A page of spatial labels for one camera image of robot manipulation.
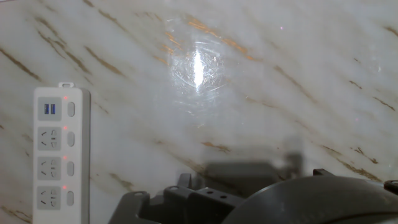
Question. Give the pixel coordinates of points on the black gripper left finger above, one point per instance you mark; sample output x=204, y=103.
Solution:
x=132, y=207

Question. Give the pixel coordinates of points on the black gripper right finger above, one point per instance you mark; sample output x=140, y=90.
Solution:
x=199, y=207

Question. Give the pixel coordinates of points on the white four-button power strip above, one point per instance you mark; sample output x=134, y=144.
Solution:
x=62, y=155

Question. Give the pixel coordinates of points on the marble pattern board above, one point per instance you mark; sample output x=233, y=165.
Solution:
x=248, y=93

